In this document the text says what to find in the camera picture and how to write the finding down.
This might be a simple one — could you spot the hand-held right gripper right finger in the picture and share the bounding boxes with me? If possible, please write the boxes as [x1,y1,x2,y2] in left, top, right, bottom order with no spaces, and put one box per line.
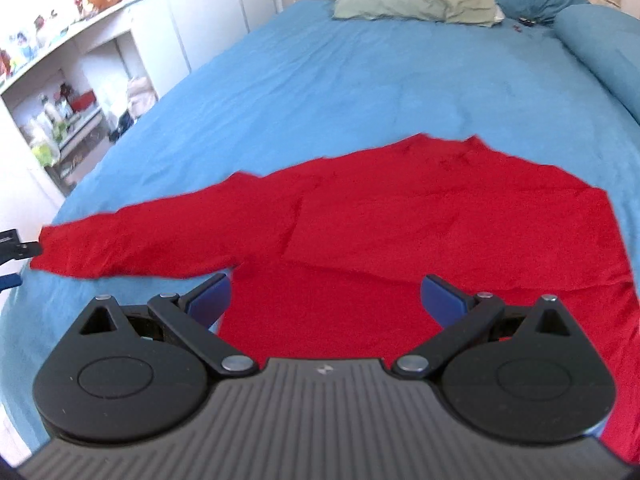
[392,274,584,377]

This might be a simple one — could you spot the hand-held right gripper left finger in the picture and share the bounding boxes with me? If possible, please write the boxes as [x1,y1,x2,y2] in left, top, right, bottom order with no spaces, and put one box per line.
[75,273,259,377]

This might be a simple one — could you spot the red long-sleeved sweater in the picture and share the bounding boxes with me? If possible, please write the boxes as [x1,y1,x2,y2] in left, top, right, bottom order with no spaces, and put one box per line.
[31,133,640,464]

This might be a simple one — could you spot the red box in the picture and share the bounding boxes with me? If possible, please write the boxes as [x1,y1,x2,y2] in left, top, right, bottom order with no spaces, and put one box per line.
[69,90,97,112]

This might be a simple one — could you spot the white bag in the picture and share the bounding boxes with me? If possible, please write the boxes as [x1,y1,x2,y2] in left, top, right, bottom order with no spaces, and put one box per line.
[125,76,159,117]

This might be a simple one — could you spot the row of small toy figures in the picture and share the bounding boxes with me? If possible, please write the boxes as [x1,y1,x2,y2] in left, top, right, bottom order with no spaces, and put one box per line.
[0,0,88,80]

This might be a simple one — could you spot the white shelf unit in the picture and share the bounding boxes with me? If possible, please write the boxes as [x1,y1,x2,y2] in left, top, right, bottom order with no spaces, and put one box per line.
[0,0,194,199]

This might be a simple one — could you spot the bed with blue sheet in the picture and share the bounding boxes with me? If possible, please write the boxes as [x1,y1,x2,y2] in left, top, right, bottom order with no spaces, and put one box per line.
[0,0,640,461]

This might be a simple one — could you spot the pale green pillow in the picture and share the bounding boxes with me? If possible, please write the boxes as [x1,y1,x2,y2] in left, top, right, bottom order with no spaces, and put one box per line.
[332,0,506,27]

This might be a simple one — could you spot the blue bolster pillow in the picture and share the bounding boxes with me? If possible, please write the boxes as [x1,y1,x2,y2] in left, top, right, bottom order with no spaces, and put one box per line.
[553,4,640,127]

